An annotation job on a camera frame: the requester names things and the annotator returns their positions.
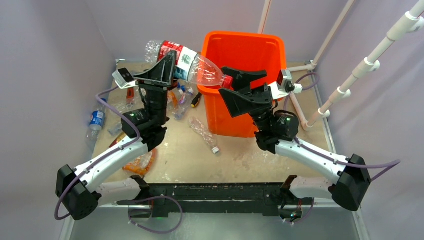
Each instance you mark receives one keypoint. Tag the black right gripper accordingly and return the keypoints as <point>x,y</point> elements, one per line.
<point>238,103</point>

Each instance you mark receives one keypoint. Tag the large clear plastic bottle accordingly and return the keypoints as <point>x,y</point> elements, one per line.
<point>198,127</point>

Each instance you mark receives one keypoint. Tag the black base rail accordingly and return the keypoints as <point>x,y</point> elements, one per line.
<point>270,199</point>

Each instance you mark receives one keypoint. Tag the small clear white-cap bottle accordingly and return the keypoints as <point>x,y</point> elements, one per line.
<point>184,104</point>

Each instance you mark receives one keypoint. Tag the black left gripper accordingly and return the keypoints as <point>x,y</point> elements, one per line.
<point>160,78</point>

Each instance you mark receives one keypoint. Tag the red adjustable wrench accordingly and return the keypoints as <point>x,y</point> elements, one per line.
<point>130,94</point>

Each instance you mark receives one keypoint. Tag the crushed orange label bottle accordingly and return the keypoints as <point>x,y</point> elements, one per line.
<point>142,164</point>

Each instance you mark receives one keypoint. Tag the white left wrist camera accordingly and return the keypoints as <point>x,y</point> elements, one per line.
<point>123,78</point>

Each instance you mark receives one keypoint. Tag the red label cola bottle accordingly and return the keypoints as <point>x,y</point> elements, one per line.
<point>191,66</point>

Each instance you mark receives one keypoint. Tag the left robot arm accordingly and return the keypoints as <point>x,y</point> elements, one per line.
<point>80,189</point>

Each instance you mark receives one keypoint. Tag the orange label clear bottle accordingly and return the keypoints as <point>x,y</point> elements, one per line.
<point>172,101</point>

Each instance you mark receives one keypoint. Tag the orange plastic bin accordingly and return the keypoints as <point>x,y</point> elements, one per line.
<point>242,51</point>

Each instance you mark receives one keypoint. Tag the pepsi label bottle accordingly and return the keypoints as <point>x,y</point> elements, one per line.
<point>96,123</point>

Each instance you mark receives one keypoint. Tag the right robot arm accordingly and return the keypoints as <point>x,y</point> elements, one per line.
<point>345,180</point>

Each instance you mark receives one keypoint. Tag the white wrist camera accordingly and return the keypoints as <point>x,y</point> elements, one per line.
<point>284,85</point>
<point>123,78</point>

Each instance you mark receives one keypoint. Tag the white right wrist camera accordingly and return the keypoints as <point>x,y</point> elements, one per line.
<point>284,85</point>

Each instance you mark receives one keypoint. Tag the yellow black screwdriver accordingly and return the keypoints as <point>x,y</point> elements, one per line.
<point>196,100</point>

